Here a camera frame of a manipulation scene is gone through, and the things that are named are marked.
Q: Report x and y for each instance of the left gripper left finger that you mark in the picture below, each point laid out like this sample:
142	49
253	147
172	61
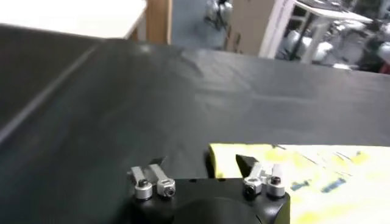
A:
163	182

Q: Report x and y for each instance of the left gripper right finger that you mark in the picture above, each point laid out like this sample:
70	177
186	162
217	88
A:
259	175

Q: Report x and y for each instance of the yellow-green t-shirt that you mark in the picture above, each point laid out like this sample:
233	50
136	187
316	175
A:
320	182

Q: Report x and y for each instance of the black plastic table cover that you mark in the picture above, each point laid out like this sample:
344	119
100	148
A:
213	106

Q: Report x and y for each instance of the tall white cardboard box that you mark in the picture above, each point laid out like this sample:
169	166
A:
253	27

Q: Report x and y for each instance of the white standing desk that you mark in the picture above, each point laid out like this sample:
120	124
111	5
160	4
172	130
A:
317	27

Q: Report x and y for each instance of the white rectangular table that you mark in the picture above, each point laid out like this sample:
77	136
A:
76	15

